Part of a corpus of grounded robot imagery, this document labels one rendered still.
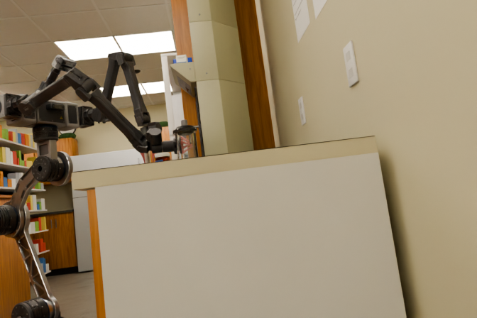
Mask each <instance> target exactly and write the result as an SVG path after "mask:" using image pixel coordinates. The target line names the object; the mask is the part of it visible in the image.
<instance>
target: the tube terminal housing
mask: <svg viewBox="0 0 477 318"><path fill-rule="evenodd" d="M190 35H191V41H192V53H193V60H194V70H195V77H196V83H197V94H198V101H199V112H200V119H201V125H202V136H203V143H204V154H205V156H207V155H218V154H225V153H236V152H242V151H249V150H254V148H253V138H252V133H251V122H250V116H249V111H248V101H247V95H246V85H245V79H244V74H243V64H242V58H241V48H240V42H239V32H238V29H237V28H233V27H231V26H227V25H224V24H222V23H217V22H215V21H198V22H191V23H190Z"/></svg>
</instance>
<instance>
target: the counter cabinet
mask: <svg viewBox="0 0 477 318"><path fill-rule="evenodd" d="M87 201H88V210H89V227H90V236H91V246H92V262H93V272H94V289H95V298H96V307H97V318H407V316H406V311H405V303H404V299H403V295H402V287H401V282H400V275H399V270H398V262H397V258H396V254H395V246H394V241H393V234H392V229H391V225H390V217H389V212H388V205H387V200H386V196H385V188H384V184H383V176H382V171H381V167H380V159H379V154H378V153H367V154H361V155H350V156H344V157H338V158H327V159H321V160H311V161H304V162H298V163H287V164H281V165H270V166H264V167H258V168H247V169H241V170H230V171H223V172H213V173H207V174H201V175H190V176H184V177H173V178H167V179H160V180H149V181H143V182H132V183H126V184H120V185H109V186H103V187H95V190H87Z"/></svg>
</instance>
